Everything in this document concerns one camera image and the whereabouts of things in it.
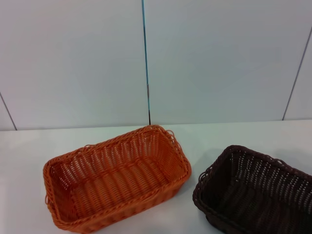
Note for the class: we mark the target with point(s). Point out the orange woven plastic basket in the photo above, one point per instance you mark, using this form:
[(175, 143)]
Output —
[(117, 180)]

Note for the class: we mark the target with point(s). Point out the dark brown woven plastic basket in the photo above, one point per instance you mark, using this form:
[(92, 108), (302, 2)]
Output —
[(253, 195)]

